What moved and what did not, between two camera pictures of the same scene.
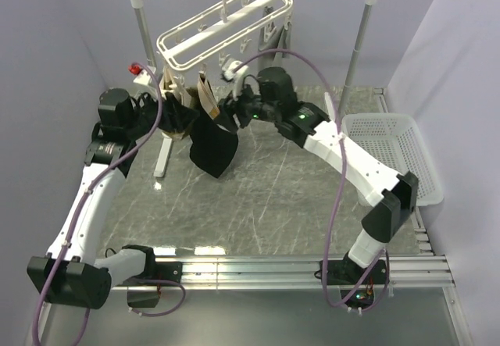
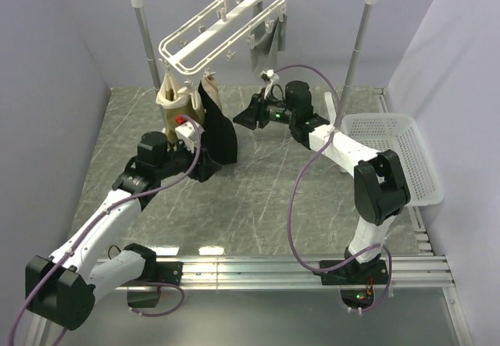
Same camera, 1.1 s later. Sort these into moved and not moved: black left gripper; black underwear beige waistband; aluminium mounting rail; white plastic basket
Moved: black left gripper
Not moved: white plastic basket; black underwear beige waistband; aluminium mounting rail
